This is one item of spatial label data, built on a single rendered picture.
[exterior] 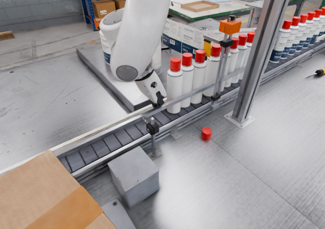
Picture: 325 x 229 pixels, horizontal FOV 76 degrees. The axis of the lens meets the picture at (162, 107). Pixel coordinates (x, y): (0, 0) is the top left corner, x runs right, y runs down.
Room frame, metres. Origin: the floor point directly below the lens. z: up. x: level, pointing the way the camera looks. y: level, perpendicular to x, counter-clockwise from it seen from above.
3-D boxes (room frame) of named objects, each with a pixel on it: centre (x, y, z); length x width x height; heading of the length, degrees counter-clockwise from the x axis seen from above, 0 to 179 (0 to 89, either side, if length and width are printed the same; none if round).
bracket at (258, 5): (1.02, -0.46, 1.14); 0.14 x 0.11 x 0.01; 126
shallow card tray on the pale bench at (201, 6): (2.38, -0.40, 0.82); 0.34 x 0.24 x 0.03; 126
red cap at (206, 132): (0.50, -0.15, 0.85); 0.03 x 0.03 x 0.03
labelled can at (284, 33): (0.98, -0.57, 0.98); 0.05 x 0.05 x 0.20
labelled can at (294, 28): (1.02, -0.63, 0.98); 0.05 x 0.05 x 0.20
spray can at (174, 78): (0.59, -0.04, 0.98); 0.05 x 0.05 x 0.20
